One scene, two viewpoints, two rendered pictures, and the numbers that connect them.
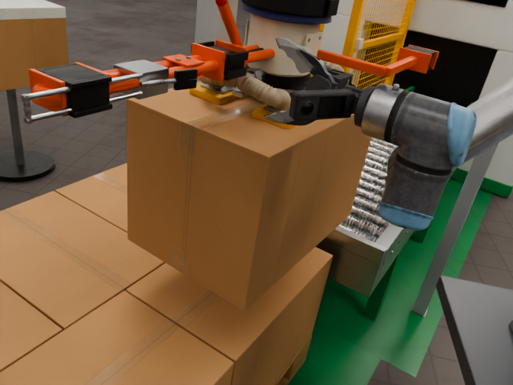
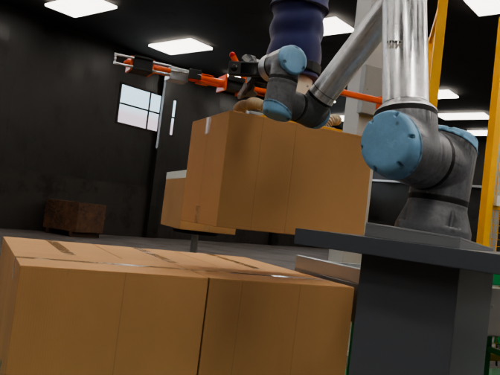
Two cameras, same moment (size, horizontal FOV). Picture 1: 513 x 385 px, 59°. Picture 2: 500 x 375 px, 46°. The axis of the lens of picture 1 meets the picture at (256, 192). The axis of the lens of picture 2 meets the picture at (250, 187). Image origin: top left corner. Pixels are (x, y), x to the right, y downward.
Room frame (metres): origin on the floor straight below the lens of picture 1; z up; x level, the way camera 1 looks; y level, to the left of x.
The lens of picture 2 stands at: (-0.76, -1.24, 0.77)
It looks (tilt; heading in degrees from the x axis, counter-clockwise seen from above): 3 degrees up; 35
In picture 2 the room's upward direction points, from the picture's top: 7 degrees clockwise
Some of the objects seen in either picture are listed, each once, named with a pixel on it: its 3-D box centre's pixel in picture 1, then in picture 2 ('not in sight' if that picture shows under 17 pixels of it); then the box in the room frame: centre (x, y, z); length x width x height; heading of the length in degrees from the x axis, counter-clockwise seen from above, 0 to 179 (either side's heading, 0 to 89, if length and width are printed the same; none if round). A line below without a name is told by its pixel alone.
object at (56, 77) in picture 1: (71, 88); (140, 66); (0.64, 0.30, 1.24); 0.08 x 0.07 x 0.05; 150
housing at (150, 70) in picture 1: (141, 79); (176, 75); (0.76, 0.23, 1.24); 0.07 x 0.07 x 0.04; 60
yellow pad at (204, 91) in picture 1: (245, 79); not in sight; (1.21, 0.08, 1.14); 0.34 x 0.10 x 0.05; 150
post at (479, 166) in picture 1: (454, 226); not in sight; (1.73, -0.88, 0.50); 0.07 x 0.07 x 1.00; 61
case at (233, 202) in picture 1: (258, 167); (274, 179); (1.15, 0.00, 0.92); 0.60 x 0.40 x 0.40; 149
